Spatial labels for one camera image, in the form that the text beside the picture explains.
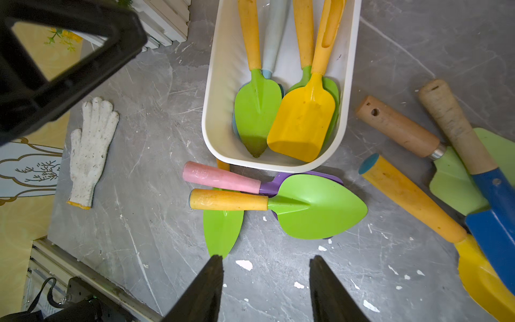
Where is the green trowel brown wooden handle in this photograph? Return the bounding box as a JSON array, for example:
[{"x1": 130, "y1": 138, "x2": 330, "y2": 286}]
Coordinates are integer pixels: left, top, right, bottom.
[{"x1": 356, "y1": 95, "x2": 490, "y2": 215}]

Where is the artificial flowers white fence planter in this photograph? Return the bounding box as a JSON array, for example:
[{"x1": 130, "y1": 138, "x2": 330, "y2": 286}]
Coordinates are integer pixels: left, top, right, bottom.
[{"x1": 76, "y1": 0, "x2": 192, "y2": 52}]

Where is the purple trowel pink handle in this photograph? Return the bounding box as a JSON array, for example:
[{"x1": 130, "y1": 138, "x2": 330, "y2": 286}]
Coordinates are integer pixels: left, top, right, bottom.
[{"x1": 182, "y1": 161, "x2": 343, "y2": 197}]

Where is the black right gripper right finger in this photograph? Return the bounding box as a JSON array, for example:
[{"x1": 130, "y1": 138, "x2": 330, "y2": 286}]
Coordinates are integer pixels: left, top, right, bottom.
[{"x1": 309, "y1": 256, "x2": 370, "y2": 322}]

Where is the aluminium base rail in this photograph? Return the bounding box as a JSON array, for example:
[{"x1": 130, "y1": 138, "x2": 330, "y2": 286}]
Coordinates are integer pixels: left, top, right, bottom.
[{"x1": 21, "y1": 238, "x2": 162, "y2": 321}]

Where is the yellow plastic scoop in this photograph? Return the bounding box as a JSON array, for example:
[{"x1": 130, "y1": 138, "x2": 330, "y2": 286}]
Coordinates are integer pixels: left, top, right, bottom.
[{"x1": 267, "y1": 1, "x2": 346, "y2": 162}]

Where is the white plastic storage box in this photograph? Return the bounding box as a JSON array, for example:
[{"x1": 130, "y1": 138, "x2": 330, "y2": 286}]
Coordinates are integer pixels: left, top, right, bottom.
[{"x1": 202, "y1": 1, "x2": 362, "y2": 173}]

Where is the green narrow trowel yellow handle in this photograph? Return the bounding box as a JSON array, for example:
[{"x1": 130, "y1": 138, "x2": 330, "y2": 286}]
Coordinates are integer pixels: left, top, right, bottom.
[{"x1": 202, "y1": 158, "x2": 245, "y2": 259}]

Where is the blue trowel pale wooden handle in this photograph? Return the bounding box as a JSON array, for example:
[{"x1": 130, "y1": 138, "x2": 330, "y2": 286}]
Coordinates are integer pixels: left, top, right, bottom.
[{"x1": 418, "y1": 79, "x2": 514, "y2": 292}]

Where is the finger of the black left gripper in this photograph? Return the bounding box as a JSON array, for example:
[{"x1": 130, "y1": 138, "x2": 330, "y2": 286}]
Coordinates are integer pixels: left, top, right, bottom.
[{"x1": 1, "y1": 1, "x2": 148, "y2": 144}]

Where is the white work glove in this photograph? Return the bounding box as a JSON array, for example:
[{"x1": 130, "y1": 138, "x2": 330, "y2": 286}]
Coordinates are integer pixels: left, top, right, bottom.
[{"x1": 68, "y1": 97, "x2": 119, "y2": 210}]

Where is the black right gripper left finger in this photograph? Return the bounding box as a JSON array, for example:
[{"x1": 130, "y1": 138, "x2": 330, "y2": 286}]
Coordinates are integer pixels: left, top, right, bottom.
[{"x1": 162, "y1": 255, "x2": 224, "y2": 321}]

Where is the green pointed trowel yellow handle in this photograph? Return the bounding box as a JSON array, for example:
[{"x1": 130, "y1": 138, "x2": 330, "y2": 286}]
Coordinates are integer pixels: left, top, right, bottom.
[{"x1": 234, "y1": 1, "x2": 282, "y2": 158}]

